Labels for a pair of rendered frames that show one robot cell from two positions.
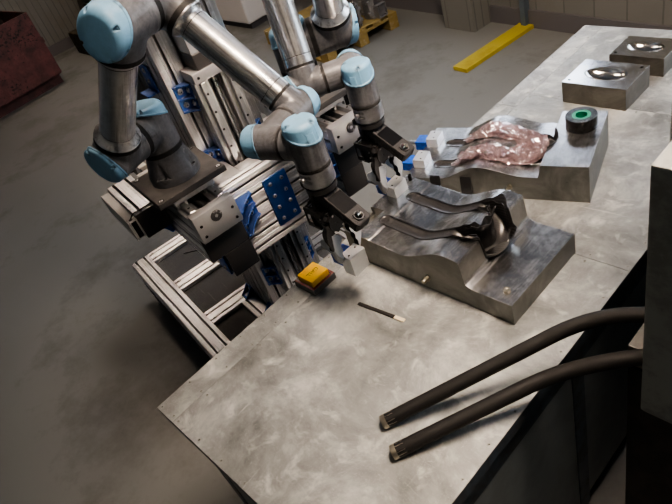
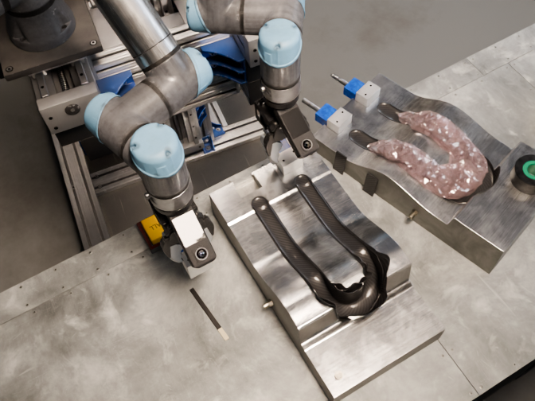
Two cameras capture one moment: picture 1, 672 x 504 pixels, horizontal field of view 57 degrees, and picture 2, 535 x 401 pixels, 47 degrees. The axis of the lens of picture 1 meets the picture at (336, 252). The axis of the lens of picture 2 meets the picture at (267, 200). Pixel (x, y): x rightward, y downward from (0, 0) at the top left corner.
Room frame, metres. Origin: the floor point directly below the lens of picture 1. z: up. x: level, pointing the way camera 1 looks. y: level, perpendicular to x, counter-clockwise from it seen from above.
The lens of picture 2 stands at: (0.61, -0.24, 2.04)
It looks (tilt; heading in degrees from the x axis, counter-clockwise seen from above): 59 degrees down; 6
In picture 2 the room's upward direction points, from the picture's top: 5 degrees counter-clockwise
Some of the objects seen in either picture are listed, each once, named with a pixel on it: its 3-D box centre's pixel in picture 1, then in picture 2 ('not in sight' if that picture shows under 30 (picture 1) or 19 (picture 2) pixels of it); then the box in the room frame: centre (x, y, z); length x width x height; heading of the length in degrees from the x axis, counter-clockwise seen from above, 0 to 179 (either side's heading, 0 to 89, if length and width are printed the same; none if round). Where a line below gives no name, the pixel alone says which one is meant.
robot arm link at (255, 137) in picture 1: (271, 138); (127, 121); (1.23, 0.04, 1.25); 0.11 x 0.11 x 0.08; 49
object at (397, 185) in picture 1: (384, 185); (278, 148); (1.42, -0.19, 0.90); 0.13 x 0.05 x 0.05; 32
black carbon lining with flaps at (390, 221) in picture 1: (446, 214); (321, 240); (1.18, -0.28, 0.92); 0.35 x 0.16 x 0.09; 32
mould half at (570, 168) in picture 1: (504, 153); (431, 158); (1.42, -0.54, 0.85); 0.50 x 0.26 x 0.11; 49
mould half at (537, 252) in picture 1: (452, 233); (320, 258); (1.16, -0.28, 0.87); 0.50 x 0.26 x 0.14; 32
